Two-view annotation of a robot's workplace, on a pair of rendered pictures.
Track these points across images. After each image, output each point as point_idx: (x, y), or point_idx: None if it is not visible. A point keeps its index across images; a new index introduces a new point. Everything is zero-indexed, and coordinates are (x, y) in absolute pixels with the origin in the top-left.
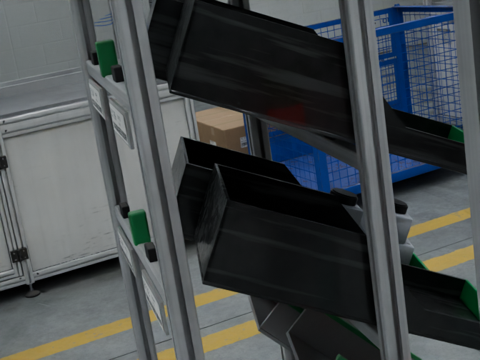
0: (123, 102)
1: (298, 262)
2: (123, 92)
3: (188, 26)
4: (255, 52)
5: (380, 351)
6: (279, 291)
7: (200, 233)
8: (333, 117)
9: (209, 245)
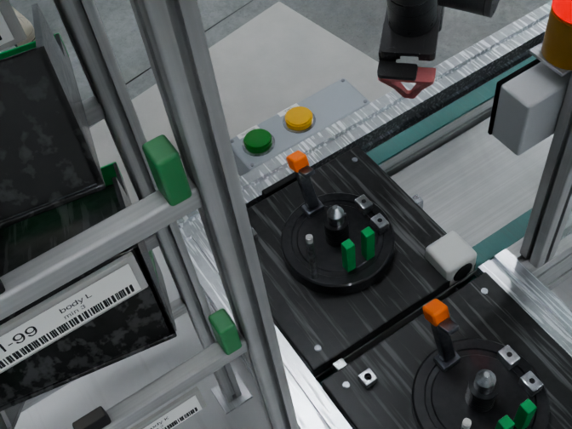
0: (100, 259)
1: (141, 243)
2: (112, 237)
3: (62, 89)
4: (60, 70)
5: (163, 243)
6: (157, 279)
7: (36, 374)
8: (75, 89)
9: (134, 316)
